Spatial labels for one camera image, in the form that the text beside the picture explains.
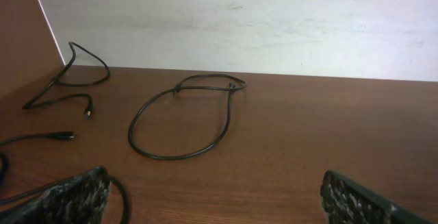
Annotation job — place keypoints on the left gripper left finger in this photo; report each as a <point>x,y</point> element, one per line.
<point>78,199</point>

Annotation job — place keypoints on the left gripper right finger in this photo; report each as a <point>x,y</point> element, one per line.
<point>345,201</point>

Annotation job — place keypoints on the brown cardboard box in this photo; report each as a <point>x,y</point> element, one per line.
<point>28,48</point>

